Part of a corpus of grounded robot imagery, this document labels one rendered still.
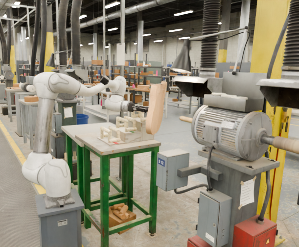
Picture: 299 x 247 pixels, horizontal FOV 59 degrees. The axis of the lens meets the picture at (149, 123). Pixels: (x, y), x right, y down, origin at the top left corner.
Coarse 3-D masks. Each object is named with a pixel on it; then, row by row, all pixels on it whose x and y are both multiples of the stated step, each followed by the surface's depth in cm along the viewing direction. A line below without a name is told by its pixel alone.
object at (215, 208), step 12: (216, 144) 138; (204, 192) 144; (216, 192) 144; (204, 204) 142; (216, 204) 135; (228, 204) 137; (204, 216) 143; (216, 216) 136; (228, 216) 139; (204, 228) 144; (216, 228) 137; (228, 228) 141; (204, 240) 145; (216, 240) 138; (228, 240) 143
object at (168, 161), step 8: (160, 152) 147; (168, 152) 148; (176, 152) 148; (184, 152) 149; (160, 160) 146; (168, 160) 141; (176, 160) 145; (184, 160) 148; (160, 168) 147; (168, 168) 142; (176, 168) 146; (160, 176) 148; (168, 176) 143; (176, 176) 147; (160, 184) 148; (168, 184) 144; (176, 184) 148; (184, 184) 152; (200, 184) 146; (176, 192) 155; (184, 192) 152; (208, 192) 144
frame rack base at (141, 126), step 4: (128, 120) 257; (128, 124) 257; (132, 124) 251; (140, 124) 238; (144, 124) 239; (140, 128) 239; (144, 128) 240; (144, 132) 241; (144, 136) 242; (148, 136) 244; (152, 136) 247; (144, 140) 243
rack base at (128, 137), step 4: (120, 128) 248; (124, 128) 248; (112, 132) 252; (120, 132) 237; (124, 132) 233; (128, 132) 233; (136, 132) 236; (140, 132) 239; (120, 136) 238; (124, 136) 232; (128, 136) 232; (132, 136) 235; (136, 136) 237; (140, 136) 239; (124, 140) 232; (128, 140) 233; (132, 140) 235; (136, 140) 238; (140, 140) 240
